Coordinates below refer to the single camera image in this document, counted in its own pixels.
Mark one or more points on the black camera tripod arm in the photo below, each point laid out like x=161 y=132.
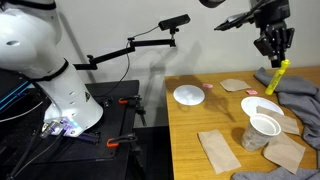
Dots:
x=133 y=44

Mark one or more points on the brown napkin on plate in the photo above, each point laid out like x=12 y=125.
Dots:
x=288 y=124

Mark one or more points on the pink sticky note at edge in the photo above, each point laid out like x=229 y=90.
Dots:
x=208 y=86

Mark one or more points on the orange black clamp front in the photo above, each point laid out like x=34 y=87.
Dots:
x=127 y=138

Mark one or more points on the grey sweatshirt cloth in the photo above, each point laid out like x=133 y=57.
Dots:
x=302 y=97

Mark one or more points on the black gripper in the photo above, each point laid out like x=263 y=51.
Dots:
x=275 y=37

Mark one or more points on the white plate near edge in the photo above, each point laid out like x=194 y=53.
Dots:
x=188 y=95

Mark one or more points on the brown napkin behind cup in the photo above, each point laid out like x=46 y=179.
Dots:
x=285 y=152

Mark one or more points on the orange black clamp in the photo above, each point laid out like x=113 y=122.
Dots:
x=126 y=100
x=127 y=138

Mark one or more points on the orange black clamp rear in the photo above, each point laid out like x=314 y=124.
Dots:
x=126 y=100

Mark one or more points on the white patterned paper cup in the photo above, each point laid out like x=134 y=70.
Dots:
x=260 y=130

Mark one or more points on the large brown napkin front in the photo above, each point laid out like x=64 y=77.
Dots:
x=232 y=85

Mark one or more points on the brown napkin right of cup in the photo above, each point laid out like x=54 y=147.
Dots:
x=218 y=152

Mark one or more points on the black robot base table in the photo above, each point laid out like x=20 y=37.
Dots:
x=26 y=156

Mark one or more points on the white plate near cup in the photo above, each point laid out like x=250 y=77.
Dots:
x=249 y=105

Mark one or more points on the yellow highlighter marker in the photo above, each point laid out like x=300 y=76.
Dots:
x=277 y=77

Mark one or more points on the black side camera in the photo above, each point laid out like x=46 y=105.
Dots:
x=174 y=22

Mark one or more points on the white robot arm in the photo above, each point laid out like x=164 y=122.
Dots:
x=30 y=31

